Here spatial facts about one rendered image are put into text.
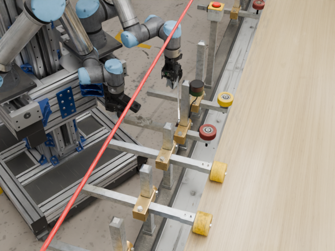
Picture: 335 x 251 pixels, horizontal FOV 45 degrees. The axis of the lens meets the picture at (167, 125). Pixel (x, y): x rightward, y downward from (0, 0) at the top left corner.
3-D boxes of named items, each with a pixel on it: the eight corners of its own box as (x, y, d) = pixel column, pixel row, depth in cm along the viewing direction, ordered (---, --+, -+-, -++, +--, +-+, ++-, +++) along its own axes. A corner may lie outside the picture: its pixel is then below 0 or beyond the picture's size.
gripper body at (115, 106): (111, 101, 199) (109, 82, 191) (128, 105, 197) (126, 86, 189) (105, 111, 194) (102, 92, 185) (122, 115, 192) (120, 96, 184)
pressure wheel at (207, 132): (196, 149, 191) (197, 132, 183) (200, 138, 197) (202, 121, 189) (212, 153, 190) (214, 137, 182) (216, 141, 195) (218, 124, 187)
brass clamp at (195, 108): (187, 110, 210) (187, 103, 206) (194, 94, 219) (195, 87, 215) (199, 113, 208) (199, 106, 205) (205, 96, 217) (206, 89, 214)
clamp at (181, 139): (173, 142, 192) (173, 135, 188) (182, 123, 201) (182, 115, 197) (185, 145, 190) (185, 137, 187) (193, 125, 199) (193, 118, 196)
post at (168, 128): (163, 196, 194) (162, 126, 160) (165, 191, 196) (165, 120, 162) (170, 198, 193) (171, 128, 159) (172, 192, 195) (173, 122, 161)
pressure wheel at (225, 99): (221, 120, 206) (224, 103, 197) (212, 110, 210) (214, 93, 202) (234, 114, 208) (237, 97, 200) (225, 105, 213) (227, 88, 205)
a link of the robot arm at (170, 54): (166, 40, 184) (184, 43, 182) (166, 48, 187) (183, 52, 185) (161, 49, 179) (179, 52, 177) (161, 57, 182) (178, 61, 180)
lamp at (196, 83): (186, 122, 188) (188, 86, 173) (190, 114, 192) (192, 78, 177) (198, 124, 187) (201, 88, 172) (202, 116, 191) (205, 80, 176)
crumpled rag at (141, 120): (132, 123, 194) (132, 120, 193) (137, 114, 199) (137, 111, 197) (149, 128, 192) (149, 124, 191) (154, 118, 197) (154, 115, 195)
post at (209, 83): (204, 87, 239) (209, 19, 207) (206, 82, 242) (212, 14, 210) (211, 89, 238) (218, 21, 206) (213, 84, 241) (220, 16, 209)
